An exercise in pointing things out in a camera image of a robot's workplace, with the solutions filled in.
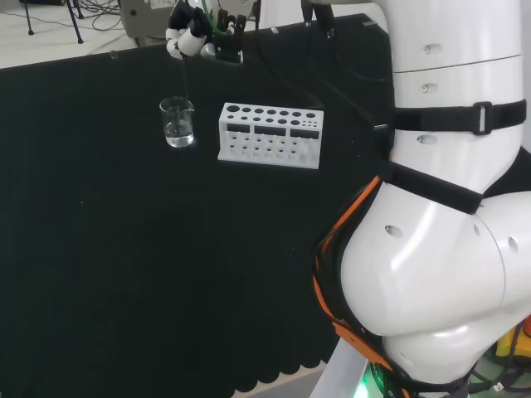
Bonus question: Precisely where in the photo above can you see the black floor cables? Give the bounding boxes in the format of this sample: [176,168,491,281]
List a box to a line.
[80,0,125,32]

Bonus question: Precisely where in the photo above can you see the clear glass beaker with water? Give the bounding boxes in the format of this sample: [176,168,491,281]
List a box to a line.
[158,96,196,149]

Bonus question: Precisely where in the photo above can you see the white test tube rack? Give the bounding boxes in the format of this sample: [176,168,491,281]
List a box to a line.
[217,102,325,171]

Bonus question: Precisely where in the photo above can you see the black bench cloth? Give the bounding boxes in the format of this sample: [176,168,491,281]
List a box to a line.
[0,12,395,398]

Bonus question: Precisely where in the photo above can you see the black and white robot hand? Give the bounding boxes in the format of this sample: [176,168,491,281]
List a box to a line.
[165,0,246,66]

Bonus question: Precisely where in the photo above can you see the grey metal cabinet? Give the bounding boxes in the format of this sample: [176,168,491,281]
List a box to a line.
[119,0,178,40]

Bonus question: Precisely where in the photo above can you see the dark tripod legs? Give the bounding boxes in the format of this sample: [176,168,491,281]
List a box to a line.
[19,0,85,44]

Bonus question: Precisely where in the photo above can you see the yellow stop button box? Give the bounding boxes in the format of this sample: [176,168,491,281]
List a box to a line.
[495,313,531,362]

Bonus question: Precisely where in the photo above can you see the clear glass rod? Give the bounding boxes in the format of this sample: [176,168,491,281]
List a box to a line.
[177,56,192,129]

